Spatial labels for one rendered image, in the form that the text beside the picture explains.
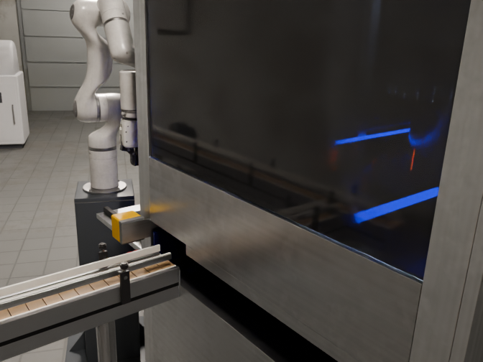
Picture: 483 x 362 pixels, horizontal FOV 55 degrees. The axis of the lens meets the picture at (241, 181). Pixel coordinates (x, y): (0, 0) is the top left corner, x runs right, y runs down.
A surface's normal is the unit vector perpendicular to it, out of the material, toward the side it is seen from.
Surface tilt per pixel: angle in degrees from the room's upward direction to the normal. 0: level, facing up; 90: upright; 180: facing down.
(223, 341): 90
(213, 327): 90
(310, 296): 90
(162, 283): 90
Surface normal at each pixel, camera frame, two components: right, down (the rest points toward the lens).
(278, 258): -0.78, 0.16
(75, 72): 0.26, 0.30
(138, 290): 0.62, 0.26
